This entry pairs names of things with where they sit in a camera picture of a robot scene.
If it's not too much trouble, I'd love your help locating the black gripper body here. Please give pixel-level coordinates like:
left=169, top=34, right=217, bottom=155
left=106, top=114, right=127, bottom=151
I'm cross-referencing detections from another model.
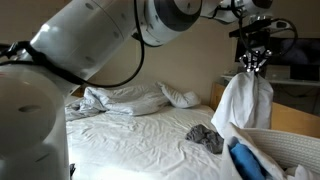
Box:
left=229, top=18, right=291, bottom=73

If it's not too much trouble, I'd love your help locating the grey sock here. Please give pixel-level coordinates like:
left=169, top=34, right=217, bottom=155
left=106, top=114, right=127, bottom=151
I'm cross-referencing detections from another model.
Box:
left=185, top=124, right=224, bottom=154

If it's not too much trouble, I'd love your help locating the white shirt with blue lining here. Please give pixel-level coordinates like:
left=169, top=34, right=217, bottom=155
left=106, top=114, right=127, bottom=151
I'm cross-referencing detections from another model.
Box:
left=220, top=123, right=286, bottom=180

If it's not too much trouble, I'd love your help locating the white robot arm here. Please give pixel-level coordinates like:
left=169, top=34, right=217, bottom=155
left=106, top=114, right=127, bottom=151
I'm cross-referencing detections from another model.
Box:
left=28, top=0, right=273, bottom=95

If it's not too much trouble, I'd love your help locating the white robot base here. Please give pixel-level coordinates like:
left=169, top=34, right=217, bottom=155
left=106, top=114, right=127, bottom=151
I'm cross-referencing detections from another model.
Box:
left=0, top=66, right=70, bottom=180

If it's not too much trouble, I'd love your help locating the wooden bed footboard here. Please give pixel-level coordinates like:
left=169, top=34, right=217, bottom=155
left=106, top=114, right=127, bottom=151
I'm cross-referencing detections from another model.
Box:
left=209, top=82, right=320, bottom=140

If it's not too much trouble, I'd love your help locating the white bed sheet mattress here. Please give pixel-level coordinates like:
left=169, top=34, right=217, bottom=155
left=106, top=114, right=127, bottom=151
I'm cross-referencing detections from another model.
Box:
left=66, top=105, right=221, bottom=180

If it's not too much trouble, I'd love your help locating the black computer monitor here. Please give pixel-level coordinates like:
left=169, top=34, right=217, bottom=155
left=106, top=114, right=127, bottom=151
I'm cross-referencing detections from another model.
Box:
left=251, top=37, right=320, bottom=65

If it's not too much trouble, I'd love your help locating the white desk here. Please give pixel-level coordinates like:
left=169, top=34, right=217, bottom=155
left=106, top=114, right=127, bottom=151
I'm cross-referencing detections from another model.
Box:
left=220, top=75, right=320, bottom=87

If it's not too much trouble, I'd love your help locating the white pillow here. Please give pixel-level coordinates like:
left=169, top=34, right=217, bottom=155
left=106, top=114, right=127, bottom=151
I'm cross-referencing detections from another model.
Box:
left=157, top=82, right=201, bottom=108

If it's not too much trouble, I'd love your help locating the white crumpled duvet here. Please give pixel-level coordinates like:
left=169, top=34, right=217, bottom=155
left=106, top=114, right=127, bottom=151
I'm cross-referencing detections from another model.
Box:
left=65, top=83, right=169, bottom=121

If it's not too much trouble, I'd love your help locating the white rope laundry hamper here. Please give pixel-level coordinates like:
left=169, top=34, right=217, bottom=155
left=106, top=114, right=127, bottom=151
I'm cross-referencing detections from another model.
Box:
left=245, top=129, right=320, bottom=173

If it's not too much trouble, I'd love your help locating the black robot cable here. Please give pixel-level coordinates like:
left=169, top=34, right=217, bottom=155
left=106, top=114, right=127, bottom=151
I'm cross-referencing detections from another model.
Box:
left=0, top=0, right=146, bottom=89

